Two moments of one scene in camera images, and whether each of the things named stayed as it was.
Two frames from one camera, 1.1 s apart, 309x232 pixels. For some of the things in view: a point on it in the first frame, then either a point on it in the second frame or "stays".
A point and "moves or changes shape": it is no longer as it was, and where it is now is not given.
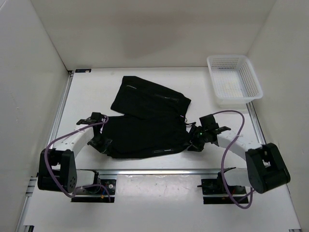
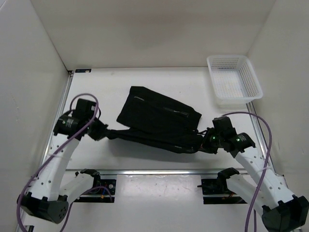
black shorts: x=151 y=122 moves or changes shape
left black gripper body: x=100 y=143 to x=96 y=129
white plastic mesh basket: x=234 y=80 stays
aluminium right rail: x=261 y=139 stays
